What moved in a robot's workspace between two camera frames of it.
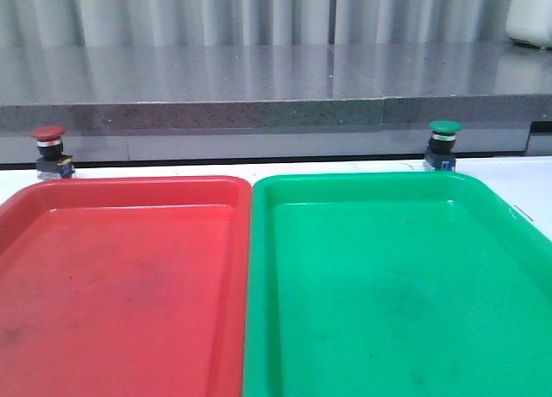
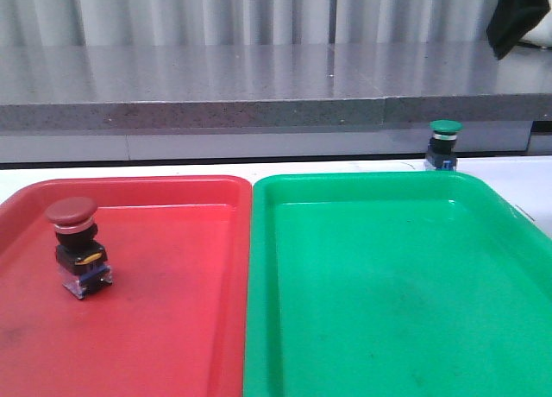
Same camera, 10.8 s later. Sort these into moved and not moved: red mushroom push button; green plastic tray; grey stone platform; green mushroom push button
Moved: red mushroom push button
Not moved: green plastic tray; green mushroom push button; grey stone platform
